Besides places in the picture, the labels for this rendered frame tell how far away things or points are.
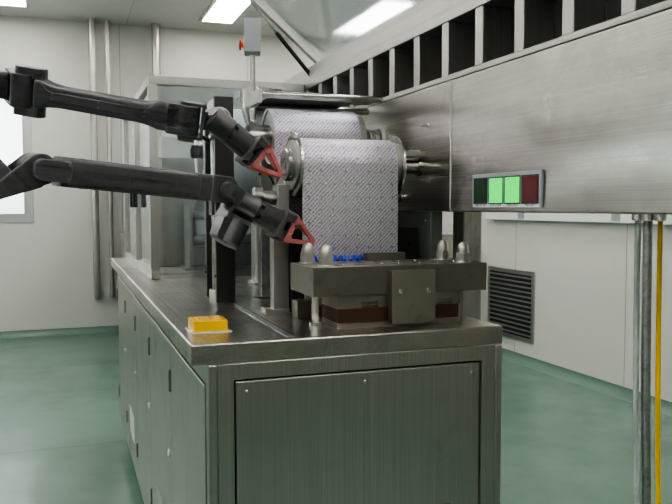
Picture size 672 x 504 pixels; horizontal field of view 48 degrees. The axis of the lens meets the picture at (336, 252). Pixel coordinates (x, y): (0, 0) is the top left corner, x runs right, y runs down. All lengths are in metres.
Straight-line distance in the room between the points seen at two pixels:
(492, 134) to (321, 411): 0.66
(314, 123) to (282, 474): 0.92
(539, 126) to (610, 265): 3.53
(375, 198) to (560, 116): 0.54
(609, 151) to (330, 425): 0.73
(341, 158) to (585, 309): 3.59
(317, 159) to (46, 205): 5.61
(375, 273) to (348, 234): 0.21
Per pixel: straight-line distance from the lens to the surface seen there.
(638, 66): 1.28
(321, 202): 1.73
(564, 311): 5.34
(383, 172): 1.79
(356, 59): 2.35
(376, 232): 1.78
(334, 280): 1.54
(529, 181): 1.48
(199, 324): 1.54
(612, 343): 4.99
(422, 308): 1.60
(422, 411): 1.60
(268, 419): 1.49
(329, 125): 2.00
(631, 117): 1.28
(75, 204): 7.20
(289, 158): 1.74
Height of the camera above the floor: 1.15
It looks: 3 degrees down
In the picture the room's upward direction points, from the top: straight up
